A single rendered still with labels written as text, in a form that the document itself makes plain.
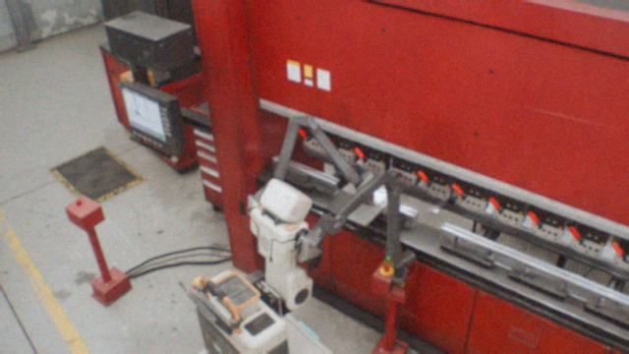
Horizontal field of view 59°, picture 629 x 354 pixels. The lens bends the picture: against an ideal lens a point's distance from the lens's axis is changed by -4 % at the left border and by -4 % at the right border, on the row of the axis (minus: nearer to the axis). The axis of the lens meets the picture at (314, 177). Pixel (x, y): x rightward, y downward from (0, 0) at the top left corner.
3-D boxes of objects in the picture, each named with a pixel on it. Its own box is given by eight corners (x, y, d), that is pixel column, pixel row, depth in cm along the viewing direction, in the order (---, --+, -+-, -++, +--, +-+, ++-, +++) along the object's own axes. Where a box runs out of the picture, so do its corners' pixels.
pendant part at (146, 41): (131, 147, 372) (101, 23, 323) (160, 132, 387) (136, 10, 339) (182, 174, 345) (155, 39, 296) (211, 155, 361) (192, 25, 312)
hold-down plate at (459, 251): (439, 248, 317) (439, 244, 315) (443, 243, 320) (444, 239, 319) (489, 269, 302) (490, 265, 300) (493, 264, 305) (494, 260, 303)
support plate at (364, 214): (338, 215, 326) (338, 213, 325) (364, 192, 343) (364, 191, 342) (365, 227, 317) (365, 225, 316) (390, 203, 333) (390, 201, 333)
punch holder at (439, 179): (422, 192, 310) (425, 166, 301) (429, 184, 316) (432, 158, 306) (447, 201, 302) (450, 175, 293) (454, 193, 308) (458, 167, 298)
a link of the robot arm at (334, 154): (301, 122, 314) (304, 121, 304) (309, 115, 315) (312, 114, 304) (348, 184, 320) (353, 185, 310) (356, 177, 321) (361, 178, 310)
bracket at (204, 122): (154, 130, 382) (152, 121, 378) (182, 115, 397) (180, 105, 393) (196, 147, 361) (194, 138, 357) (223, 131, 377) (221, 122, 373)
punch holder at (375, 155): (360, 167, 331) (361, 143, 321) (369, 161, 336) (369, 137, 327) (382, 176, 323) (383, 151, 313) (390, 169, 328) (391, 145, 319)
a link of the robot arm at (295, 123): (289, 110, 313) (292, 109, 303) (314, 118, 315) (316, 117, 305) (266, 190, 312) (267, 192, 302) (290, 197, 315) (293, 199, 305)
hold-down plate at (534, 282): (507, 277, 296) (508, 273, 295) (511, 271, 300) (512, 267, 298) (563, 301, 281) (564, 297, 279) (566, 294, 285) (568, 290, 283)
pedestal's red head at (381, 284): (371, 290, 322) (372, 267, 312) (384, 272, 333) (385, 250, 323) (404, 303, 313) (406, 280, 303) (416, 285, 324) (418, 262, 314)
